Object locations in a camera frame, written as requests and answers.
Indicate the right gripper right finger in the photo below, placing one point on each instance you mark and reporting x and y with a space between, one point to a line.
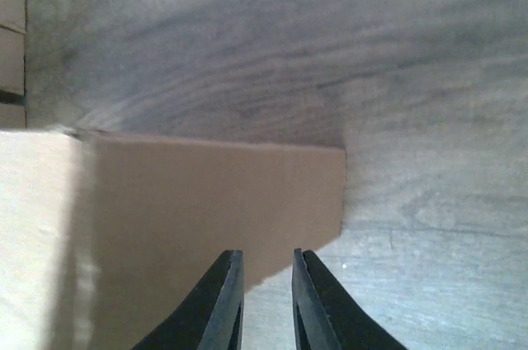
326 316

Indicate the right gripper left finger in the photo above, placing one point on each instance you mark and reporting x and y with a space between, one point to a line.
211 316

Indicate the cardboard box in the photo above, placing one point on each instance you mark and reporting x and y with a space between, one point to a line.
104 234

